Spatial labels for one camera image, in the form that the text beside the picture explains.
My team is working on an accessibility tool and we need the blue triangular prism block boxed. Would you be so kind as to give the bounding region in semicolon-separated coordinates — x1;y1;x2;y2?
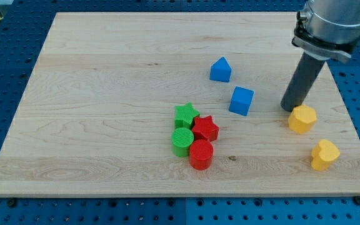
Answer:
209;56;232;83

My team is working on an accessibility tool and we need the green cylinder block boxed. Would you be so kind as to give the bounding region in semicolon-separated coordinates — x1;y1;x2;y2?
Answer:
171;127;194;158

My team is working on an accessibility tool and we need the red star block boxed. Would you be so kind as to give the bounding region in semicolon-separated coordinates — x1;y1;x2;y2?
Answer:
191;116;219;142

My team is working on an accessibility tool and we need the wooden board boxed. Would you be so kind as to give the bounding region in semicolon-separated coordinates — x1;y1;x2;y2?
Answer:
0;12;360;198

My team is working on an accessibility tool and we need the blue cube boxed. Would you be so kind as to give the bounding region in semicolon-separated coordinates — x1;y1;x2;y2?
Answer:
229;86;254;116

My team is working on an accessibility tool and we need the red cylinder block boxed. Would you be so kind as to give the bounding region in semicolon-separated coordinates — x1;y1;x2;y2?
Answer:
189;139;214;170

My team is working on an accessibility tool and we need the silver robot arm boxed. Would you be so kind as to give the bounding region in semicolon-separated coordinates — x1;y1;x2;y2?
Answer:
292;0;360;63

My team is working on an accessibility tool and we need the yellow heart block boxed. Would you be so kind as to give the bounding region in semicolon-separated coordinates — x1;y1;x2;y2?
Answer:
311;139;341;171

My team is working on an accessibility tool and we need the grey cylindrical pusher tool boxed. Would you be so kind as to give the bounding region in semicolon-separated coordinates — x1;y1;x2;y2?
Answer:
281;52;325;112

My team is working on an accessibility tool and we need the green star block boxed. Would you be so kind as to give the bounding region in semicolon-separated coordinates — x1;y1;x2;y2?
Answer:
174;102;200;129

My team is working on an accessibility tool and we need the yellow hexagon block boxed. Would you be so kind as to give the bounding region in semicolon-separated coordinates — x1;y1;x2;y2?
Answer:
288;105;317;134

